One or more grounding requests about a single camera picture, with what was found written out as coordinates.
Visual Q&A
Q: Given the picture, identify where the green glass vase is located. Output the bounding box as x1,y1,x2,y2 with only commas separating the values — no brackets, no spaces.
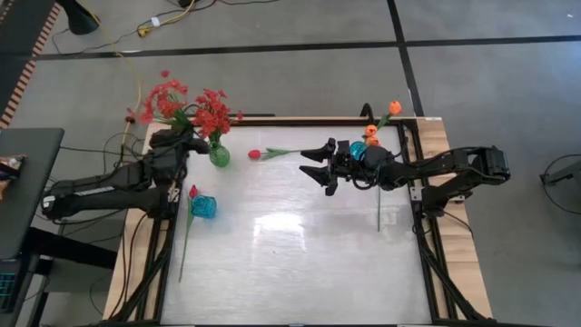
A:
208,140,231,169

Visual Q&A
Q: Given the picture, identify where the yellow extension cable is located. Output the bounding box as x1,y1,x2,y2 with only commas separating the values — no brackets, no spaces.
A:
135,0,199,38

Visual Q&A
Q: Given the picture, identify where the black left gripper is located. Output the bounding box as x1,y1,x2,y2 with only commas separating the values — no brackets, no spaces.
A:
148,128,212,183

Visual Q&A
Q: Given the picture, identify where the black floor stand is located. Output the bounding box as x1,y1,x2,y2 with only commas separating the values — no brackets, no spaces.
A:
54,0,101,36

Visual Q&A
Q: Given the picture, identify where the dark stand foot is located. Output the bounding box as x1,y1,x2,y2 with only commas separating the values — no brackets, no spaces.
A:
539,159,581,186

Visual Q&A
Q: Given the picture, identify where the black desk base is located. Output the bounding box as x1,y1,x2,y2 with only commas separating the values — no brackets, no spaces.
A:
20,226,119,327

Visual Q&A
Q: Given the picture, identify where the thin yellow cable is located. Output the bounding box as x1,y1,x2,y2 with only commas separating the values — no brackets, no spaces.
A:
88,6,144,160

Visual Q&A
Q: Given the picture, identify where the pink-red artificial tulip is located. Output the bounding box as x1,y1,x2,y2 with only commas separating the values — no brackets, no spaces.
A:
375,183,383,233

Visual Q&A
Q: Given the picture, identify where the grey desk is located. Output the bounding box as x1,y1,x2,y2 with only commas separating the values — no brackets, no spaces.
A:
0,127,65,261

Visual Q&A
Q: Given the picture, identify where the black mat orange-striped edge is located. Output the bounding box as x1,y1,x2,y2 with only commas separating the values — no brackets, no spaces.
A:
0,0,63,131

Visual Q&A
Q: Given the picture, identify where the blue glass vase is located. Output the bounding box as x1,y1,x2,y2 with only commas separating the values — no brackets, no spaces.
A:
190,193,218,220
349,140,369,163

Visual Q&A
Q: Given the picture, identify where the red artificial tulip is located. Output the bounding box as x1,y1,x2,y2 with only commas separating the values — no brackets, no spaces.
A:
247,145,303,162
177,185,201,283

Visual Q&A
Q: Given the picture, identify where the dark keyboard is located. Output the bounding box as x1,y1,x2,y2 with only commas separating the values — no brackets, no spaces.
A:
0,271,19,314

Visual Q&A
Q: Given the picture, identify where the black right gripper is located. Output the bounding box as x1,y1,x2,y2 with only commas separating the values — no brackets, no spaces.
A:
298,138,367,197

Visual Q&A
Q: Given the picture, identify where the colourful snack packet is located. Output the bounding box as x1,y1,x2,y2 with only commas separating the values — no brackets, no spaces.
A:
0,154,27,201

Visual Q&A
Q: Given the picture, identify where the black table frame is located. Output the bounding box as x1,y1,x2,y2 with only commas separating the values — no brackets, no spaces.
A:
102,114,494,327

